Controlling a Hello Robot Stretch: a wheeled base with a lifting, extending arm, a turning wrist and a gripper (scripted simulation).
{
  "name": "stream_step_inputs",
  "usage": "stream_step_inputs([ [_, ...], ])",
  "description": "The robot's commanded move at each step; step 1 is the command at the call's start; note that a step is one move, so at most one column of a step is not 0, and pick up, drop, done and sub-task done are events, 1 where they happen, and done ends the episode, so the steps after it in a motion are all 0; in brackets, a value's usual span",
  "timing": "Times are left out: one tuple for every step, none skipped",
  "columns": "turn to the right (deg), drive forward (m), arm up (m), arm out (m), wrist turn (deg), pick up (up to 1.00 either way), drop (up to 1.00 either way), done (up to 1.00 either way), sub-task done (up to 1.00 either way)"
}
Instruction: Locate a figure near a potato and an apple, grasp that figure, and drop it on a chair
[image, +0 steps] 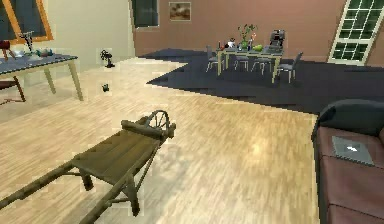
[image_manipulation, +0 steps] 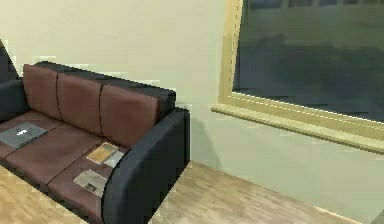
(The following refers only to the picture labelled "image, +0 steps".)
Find grey dining chair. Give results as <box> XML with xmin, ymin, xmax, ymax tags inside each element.
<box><xmin>251</xmin><ymin>56</ymin><xmax>273</xmax><ymax>76</ymax></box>
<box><xmin>275</xmin><ymin>51</ymin><xmax>304</xmax><ymax>84</ymax></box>
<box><xmin>233</xmin><ymin>55</ymin><xmax>250</xmax><ymax>72</ymax></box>
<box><xmin>205</xmin><ymin>44</ymin><xmax>222</xmax><ymax>73</ymax></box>

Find dark red wooden chair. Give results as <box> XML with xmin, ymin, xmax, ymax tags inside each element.
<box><xmin>0</xmin><ymin>75</ymin><xmax>27</xmax><ymax>106</ymax></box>

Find grey top dining table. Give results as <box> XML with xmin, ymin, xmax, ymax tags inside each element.
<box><xmin>215</xmin><ymin>45</ymin><xmax>285</xmax><ymax>84</ymax></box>

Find brown wooden wheelbarrow cart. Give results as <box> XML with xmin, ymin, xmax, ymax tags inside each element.
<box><xmin>0</xmin><ymin>109</ymin><xmax>177</xmax><ymax>224</ymax></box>

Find green house plant in vase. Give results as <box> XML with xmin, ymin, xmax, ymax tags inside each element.
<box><xmin>237</xmin><ymin>23</ymin><xmax>259</xmax><ymax>51</ymax></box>

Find black floor statue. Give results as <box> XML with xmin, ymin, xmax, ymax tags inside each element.
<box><xmin>99</xmin><ymin>49</ymin><xmax>116</xmax><ymax>69</ymax></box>

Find framed brown landscape picture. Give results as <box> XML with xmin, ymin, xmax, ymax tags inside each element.
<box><xmin>168</xmin><ymin>1</ymin><xmax>192</xmax><ymax>22</ymax></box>

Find black coffee machine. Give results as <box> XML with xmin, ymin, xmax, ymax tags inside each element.
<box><xmin>268</xmin><ymin>29</ymin><xmax>286</xmax><ymax>52</ymax></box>

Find teal dish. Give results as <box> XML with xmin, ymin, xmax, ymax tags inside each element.
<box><xmin>35</xmin><ymin>48</ymin><xmax>55</xmax><ymax>58</ymax></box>

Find blue top table pale legs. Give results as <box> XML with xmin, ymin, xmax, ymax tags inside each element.
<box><xmin>0</xmin><ymin>53</ymin><xmax>84</xmax><ymax>102</ymax></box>

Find grey closed laptop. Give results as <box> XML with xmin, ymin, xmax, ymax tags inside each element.
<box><xmin>331</xmin><ymin>135</ymin><xmax>376</xmax><ymax>167</ymax></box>

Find grey desk lamp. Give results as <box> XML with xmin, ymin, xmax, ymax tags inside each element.
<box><xmin>19</xmin><ymin>30</ymin><xmax>36</xmax><ymax>54</ymax></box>

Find white framed lattice window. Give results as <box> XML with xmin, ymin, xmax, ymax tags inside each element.
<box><xmin>327</xmin><ymin>0</ymin><xmax>384</xmax><ymax>66</ymax></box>

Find orange framed window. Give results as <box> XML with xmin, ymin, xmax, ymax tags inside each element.
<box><xmin>0</xmin><ymin>0</ymin><xmax>54</xmax><ymax>46</ymax></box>

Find dark red stool shape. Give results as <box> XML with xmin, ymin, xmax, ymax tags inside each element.
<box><xmin>0</xmin><ymin>40</ymin><xmax>17</xmax><ymax>62</ymax></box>

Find dark window with white frame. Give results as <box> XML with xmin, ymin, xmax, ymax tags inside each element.
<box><xmin>131</xmin><ymin>0</ymin><xmax>160</xmax><ymax>29</ymax></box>

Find brown sofa with black frame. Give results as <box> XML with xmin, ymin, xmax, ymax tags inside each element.
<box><xmin>311</xmin><ymin>98</ymin><xmax>384</xmax><ymax>224</ymax></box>

